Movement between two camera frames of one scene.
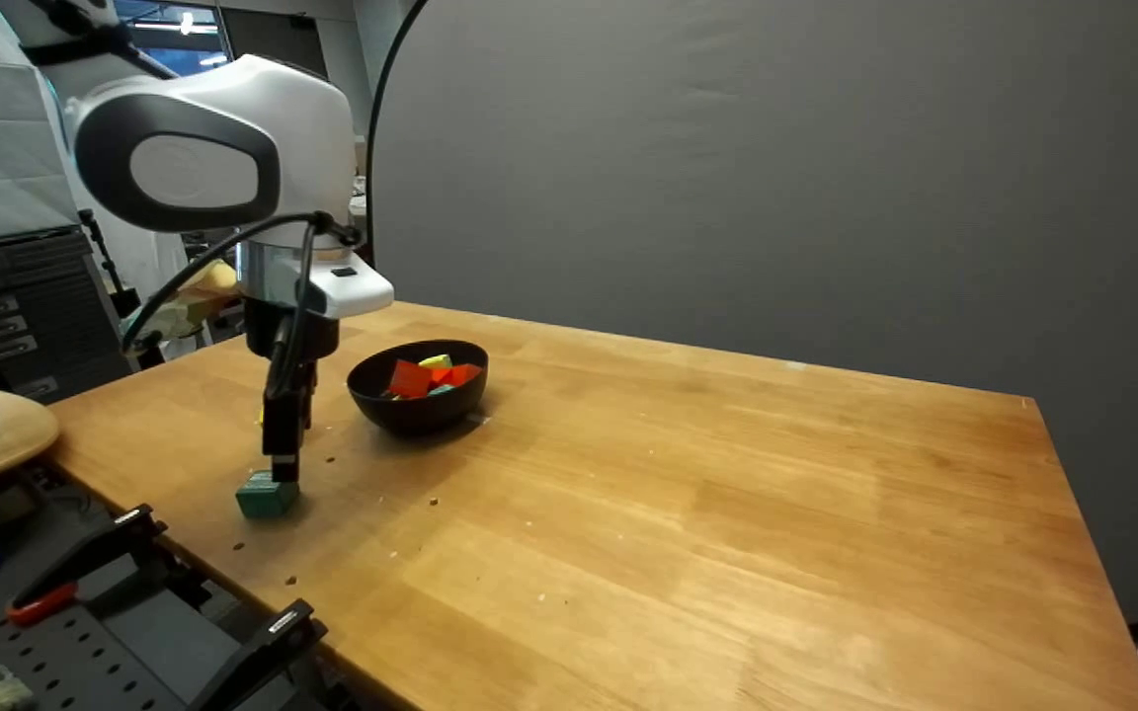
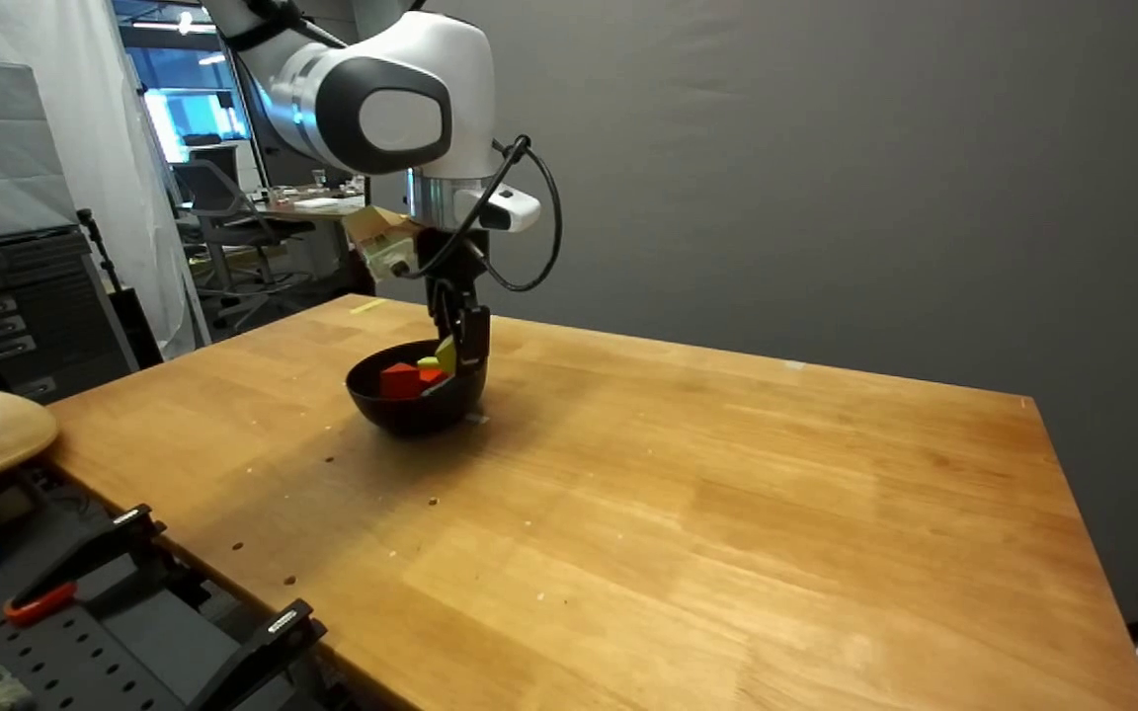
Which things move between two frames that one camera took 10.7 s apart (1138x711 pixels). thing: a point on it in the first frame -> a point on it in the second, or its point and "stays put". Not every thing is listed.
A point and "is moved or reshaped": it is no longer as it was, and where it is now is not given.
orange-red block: (461, 375) is moved or reshaped
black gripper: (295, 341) -> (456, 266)
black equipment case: (29, 314) stays put
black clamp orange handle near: (285, 638) stays put
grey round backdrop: (995, 193) stays put
